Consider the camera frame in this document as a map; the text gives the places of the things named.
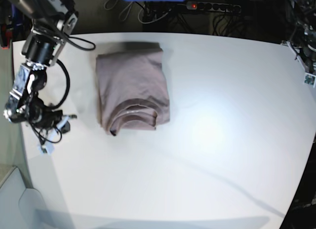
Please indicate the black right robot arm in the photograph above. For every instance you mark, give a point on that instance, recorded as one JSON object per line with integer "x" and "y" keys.
{"x": 53, "y": 22}

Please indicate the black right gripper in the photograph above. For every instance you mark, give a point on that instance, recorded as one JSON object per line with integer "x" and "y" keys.
{"x": 43, "y": 119}

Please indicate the grey side panel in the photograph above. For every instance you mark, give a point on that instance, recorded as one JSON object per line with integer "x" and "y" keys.
{"x": 20, "y": 207}

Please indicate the black power strip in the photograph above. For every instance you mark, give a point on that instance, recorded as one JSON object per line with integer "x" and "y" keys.
{"x": 213, "y": 7}

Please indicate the mauve t-shirt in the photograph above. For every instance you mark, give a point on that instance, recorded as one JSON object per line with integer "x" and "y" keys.
{"x": 133, "y": 91}

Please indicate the red black clamp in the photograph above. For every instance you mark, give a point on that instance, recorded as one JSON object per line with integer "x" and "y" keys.
{"x": 5, "y": 37}

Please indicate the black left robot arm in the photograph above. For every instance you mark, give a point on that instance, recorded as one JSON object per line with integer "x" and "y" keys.
{"x": 303, "y": 14}

